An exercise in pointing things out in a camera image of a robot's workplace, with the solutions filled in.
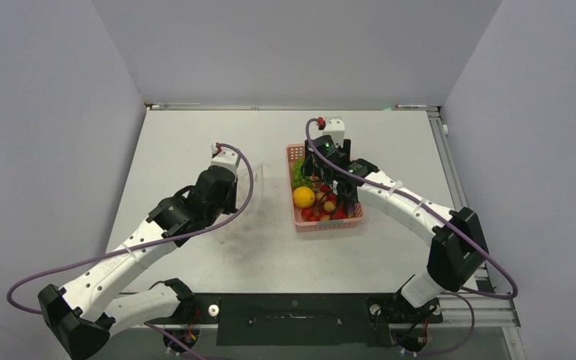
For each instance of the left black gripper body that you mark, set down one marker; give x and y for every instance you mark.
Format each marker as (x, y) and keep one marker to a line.
(225, 207)

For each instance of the yellow orange lemon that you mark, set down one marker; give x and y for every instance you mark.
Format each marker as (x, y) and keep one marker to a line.
(303, 197)

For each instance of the pink plastic basket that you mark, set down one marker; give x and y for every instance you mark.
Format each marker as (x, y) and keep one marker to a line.
(296, 153)

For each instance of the green grapes bunch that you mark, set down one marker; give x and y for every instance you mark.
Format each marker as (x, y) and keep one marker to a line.
(297, 179)

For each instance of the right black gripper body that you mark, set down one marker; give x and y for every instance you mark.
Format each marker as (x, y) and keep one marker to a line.
(315, 171)

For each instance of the clear zip top bag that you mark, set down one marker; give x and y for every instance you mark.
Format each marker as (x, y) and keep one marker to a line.
(248, 204)

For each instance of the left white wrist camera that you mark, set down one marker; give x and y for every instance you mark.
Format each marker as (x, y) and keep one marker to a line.
(225, 157)

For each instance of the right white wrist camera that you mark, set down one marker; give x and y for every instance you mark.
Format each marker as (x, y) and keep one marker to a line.
(335, 128)

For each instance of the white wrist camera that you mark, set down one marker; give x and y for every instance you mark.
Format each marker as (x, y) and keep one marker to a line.
(225, 157)
(335, 128)

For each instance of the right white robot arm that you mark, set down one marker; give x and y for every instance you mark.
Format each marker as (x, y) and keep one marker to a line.
(455, 240)

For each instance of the red strawberries pile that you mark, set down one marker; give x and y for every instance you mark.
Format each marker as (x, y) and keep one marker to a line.
(328, 205)

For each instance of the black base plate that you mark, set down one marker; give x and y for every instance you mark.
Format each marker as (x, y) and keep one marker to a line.
(303, 319)

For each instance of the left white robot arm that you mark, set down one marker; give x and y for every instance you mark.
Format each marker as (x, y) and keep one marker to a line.
(86, 312)

